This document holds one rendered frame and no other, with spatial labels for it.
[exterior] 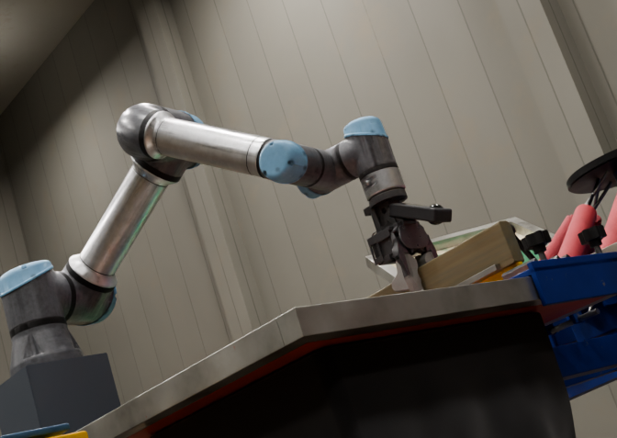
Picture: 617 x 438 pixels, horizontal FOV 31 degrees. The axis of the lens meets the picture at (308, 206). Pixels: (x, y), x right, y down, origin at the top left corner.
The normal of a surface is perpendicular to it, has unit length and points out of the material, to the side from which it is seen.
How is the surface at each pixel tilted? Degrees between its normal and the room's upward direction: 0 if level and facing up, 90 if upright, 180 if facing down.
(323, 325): 90
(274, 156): 90
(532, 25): 90
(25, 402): 90
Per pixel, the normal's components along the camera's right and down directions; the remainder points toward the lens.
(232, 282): -0.76, 0.05
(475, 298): 0.61, -0.40
